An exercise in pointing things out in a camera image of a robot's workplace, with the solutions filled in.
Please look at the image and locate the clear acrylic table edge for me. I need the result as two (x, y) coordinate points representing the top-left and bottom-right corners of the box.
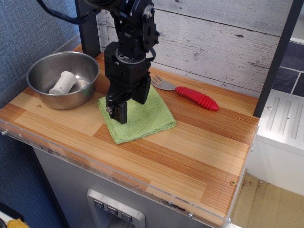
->
(0, 115), (258, 228)

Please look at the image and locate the white salt shaker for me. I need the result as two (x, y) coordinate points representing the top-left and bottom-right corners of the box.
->
(49, 71), (77, 95)

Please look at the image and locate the fork with red handle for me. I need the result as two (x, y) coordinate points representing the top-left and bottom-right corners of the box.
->
(151, 76), (219, 111)

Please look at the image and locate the stainless steel bowl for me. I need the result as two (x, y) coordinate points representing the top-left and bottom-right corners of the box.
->
(27, 51), (99, 110)

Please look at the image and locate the silver button control panel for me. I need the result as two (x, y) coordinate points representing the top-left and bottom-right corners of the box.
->
(87, 189), (146, 228)

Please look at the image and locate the dark right shelf post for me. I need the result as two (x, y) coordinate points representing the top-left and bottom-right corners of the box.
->
(253, 0), (304, 118)

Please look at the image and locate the yellow black object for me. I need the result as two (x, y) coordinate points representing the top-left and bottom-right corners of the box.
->
(0, 211), (29, 228)

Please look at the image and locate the green cloth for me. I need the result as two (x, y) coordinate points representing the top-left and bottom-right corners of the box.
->
(98, 87), (176, 144)

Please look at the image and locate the dark left shelf post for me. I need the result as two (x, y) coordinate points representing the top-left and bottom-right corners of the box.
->
(75, 0), (101, 57)

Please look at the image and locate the white toy sink drainboard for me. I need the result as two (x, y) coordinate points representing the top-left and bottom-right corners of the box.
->
(246, 90), (304, 195)

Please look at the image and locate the dark shelf post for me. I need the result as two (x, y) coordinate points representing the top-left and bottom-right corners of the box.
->
(75, 0), (101, 57)
(253, 0), (304, 118)

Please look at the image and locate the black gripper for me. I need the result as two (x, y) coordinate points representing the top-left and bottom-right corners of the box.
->
(104, 42), (151, 124)

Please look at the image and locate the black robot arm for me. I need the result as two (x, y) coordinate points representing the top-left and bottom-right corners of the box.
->
(87, 0), (160, 124)

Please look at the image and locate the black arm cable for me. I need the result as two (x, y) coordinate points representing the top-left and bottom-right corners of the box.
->
(35, 0), (102, 25)

